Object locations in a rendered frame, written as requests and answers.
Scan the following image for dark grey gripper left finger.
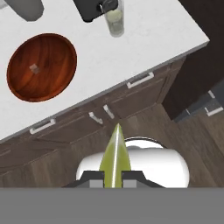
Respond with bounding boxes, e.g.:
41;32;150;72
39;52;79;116
61;170;105;189

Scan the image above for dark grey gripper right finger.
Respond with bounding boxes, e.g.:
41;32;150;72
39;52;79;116
121;170;165;189

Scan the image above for yellow-green lemon wedge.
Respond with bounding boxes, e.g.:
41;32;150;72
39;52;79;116
98;122;133;189

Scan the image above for brown wooden bowl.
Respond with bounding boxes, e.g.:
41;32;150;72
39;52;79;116
5;32;79;103

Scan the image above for small ice cube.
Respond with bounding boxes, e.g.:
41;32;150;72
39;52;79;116
28;63;41;74

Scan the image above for glass of lemonade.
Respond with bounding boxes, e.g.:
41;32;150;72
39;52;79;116
102;0;126;39

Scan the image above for white round object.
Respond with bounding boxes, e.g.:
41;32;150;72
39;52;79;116
75;136;191;189

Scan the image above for brown wooden cupboard door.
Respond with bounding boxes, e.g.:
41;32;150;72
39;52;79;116
0;116;113;176
108;76;172;121

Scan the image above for brown wooden drawer front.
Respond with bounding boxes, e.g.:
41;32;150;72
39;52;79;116
0;108;94;152
123;63;173;94

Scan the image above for dark grey cabinet unit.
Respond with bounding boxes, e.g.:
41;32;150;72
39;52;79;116
173;80;224;123

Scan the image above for dark brown tall cabinet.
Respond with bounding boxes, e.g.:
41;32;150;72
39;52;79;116
161;0;224;121

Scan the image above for grey rounded object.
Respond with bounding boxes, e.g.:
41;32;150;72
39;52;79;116
3;0;46;23

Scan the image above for white cupboard door handle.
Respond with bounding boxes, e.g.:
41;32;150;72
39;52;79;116
102;104;116;120
88;111;104;126

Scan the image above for white drawer handle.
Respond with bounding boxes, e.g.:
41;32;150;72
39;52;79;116
29;118;57;136
126;71;155;89

